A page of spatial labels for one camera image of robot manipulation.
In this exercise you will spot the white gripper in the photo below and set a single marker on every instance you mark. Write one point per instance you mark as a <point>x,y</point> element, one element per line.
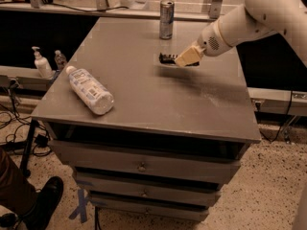
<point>209,43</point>

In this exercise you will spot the rxbar chocolate bar wrapper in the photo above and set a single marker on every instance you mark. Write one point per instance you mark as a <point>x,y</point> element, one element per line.
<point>170,60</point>

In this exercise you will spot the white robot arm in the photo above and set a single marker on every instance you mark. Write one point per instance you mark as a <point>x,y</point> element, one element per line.
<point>252,20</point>

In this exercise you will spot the blue plastic bottle lying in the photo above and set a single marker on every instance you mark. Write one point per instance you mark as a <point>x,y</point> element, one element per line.
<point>95,96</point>

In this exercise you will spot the small clear water bottle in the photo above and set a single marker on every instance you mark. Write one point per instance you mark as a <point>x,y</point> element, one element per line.
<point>60,60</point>

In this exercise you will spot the white pump dispenser bottle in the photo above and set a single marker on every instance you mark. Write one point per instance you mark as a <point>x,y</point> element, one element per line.
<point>42,64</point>

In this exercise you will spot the silver energy drink can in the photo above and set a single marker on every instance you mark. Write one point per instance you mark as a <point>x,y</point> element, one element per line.
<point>167,9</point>

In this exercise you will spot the grey drawer cabinet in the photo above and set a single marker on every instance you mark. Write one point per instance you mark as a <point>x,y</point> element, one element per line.
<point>201,112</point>

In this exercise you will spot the top grey drawer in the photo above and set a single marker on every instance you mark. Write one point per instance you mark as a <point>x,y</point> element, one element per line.
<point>135,162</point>

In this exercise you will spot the grey drawer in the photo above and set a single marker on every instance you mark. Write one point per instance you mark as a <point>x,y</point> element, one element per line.
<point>135,162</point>
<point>147,208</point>
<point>99,183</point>

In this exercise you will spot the middle grey drawer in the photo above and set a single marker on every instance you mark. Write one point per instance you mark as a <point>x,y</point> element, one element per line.
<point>99,183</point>

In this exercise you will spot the bottom grey drawer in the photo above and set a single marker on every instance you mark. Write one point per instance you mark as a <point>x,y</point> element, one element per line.
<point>147,208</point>

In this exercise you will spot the blue tape cross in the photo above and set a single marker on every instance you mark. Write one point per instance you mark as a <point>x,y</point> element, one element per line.
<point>80,210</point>

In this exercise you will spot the black metal stand leg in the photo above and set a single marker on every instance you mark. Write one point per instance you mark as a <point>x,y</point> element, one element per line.
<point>26,153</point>

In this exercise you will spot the brown trouser leg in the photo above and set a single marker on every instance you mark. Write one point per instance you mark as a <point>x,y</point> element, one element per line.
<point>16,193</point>

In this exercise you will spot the black shoe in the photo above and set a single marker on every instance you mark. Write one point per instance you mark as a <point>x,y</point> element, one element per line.
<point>45,205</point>

